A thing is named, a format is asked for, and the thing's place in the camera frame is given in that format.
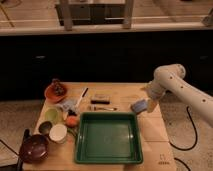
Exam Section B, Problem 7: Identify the small dark green bowl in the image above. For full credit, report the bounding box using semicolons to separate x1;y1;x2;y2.
38;121;52;135

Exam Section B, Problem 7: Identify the green plastic tray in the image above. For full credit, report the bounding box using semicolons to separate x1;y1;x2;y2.
75;112;143;164

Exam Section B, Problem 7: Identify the orange carrot toy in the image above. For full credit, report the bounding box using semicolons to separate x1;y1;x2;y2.
65;116;79;128

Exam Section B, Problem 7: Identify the black spatula handle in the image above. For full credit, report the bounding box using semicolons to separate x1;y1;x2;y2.
16;129;30;171

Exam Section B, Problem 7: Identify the wooden shelf frame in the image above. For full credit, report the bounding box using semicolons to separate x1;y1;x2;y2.
55;0;134;31

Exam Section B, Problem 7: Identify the blue sponge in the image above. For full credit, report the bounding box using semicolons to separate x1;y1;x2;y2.
131;99;147;114

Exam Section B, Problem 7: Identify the silver metal utensil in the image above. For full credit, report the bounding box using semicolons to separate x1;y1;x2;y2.
88;106;117;111

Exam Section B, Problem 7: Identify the black brown eraser block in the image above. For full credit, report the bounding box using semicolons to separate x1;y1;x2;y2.
91;95;110;104

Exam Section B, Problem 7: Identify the dark red bowl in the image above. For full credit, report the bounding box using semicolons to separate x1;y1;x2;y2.
22;134;49;163

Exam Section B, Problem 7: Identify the white black-tipped marker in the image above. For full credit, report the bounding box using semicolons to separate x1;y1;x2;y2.
75;87;89;108

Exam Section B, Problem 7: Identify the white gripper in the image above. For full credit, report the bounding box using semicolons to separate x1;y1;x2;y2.
145;81;166;113

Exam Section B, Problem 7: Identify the orange plate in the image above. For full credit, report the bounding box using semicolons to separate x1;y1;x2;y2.
44;84;67;103

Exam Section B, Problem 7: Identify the brown pine cone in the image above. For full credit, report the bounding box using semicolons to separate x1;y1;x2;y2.
52;79;65;96

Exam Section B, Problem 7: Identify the black cable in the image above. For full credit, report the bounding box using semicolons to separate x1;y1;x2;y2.
168;105;199;152

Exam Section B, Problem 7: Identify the clear plastic bag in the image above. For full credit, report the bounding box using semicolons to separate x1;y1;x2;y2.
56;99;77;112

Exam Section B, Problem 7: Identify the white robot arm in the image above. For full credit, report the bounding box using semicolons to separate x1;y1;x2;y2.
146;64;213;127

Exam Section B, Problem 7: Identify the white cup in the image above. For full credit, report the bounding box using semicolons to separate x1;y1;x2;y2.
49;124;67;143

